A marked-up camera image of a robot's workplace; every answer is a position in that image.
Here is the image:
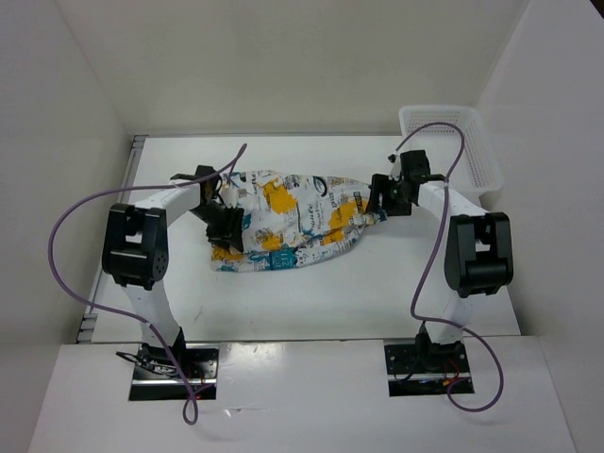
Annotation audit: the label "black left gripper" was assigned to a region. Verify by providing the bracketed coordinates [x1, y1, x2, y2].
[190, 201, 243, 253]

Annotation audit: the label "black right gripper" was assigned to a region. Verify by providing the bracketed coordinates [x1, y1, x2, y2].
[365, 173, 413, 216]

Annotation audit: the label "printed yellow teal white shorts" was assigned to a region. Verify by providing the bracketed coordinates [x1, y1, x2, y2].
[210, 170, 388, 273]

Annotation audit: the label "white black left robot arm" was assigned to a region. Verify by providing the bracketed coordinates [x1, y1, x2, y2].
[102, 165, 243, 378]

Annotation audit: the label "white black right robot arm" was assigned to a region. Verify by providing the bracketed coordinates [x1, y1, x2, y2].
[367, 150, 513, 371]

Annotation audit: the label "white plastic laundry basket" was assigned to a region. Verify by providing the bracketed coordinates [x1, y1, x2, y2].
[398, 105, 504, 196]

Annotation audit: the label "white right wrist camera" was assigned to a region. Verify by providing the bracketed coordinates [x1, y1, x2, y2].
[388, 152, 403, 181]

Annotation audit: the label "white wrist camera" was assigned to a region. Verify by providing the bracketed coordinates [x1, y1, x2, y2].
[388, 152, 403, 181]
[221, 187, 241, 208]

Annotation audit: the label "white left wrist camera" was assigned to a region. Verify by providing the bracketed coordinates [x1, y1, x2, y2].
[221, 187, 241, 208]

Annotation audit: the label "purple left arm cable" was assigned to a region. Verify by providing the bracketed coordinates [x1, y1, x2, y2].
[49, 143, 248, 426]

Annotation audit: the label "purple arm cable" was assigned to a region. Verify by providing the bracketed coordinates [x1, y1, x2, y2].
[389, 121, 504, 413]
[49, 143, 248, 426]

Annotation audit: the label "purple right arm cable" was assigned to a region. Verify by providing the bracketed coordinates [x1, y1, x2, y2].
[389, 121, 504, 413]

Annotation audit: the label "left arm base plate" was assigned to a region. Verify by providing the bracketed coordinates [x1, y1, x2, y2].
[116, 343, 220, 402]

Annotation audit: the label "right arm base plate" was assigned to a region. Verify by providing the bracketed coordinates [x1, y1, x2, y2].
[383, 339, 475, 397]

